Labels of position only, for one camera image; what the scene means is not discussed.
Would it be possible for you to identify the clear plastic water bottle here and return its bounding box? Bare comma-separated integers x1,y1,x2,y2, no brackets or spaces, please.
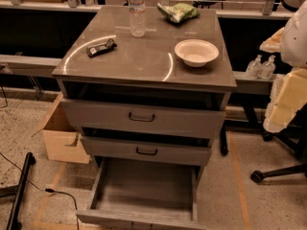
129,0,146,37

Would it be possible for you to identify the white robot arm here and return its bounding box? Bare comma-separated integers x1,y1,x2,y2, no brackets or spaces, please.
280,1,307,68

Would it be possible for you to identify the grey drawer cabinet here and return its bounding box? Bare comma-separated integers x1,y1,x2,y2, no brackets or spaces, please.
51,5,238,177

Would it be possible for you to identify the grey middle drawer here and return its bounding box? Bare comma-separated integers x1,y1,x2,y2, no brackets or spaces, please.
81,136,211,166

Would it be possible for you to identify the grey top drawer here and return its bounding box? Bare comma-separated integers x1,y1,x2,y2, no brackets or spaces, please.
60,98,224,139

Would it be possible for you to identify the grey open bottom drawer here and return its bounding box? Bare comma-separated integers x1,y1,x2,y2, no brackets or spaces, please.
77,158,205,230

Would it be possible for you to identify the white paper bowl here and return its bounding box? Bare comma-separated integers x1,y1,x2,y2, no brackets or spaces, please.
175,39,219,67

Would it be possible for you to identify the cardboard box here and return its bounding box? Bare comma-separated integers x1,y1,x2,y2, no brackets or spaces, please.
33,93,90,164

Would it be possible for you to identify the green snack bag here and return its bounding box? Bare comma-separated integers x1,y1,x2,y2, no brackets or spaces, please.
157,3,200,24

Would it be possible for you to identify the black office chair base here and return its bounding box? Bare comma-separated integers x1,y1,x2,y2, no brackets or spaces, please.
249,105,307,184

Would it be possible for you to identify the black stand leg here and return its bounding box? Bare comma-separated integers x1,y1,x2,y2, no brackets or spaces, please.
6,152,35,230

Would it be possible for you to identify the black floor cable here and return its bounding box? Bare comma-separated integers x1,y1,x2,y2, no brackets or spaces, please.
0,151,81,230

